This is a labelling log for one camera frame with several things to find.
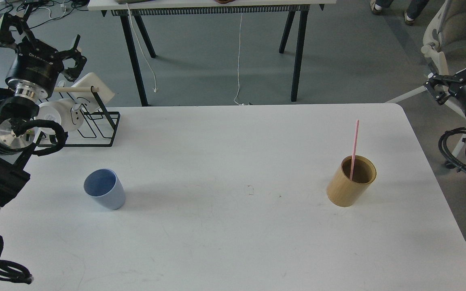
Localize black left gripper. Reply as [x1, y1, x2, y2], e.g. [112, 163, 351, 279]
[0, 13, 87, 98]

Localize pink chopstick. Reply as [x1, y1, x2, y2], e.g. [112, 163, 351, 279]
[349, 119, 360, 181]

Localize blue plastic cup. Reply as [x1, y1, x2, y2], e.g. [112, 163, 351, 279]
[83, 168, 126, 210]

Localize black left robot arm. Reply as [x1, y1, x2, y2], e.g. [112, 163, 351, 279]
[0, 7, 87, 208]

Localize grey white office chair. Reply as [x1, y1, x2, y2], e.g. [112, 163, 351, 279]
[391, 0, 466, 158]

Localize white plate on rack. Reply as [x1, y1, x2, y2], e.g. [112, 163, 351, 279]
[72, 72, 115, 114]

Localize person's feet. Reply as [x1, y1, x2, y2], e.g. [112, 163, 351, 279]
[370, 0, 432, 26]

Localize bamboo cylinder holder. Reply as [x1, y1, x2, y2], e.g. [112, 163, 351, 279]
[326, 155, 377, 207]

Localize white background table black legs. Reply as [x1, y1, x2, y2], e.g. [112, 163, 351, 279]
[88, 0, 337, 107]

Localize cables on floor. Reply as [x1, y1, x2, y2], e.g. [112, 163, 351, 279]
[0, 0, 90, 50]

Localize black wire dish rack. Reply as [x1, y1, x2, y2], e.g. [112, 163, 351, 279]
[41, 87, 121, 147]

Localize white hanging cable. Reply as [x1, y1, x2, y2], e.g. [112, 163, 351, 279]
[233, 13, 251, 106]
[126, 3, 159, 93]

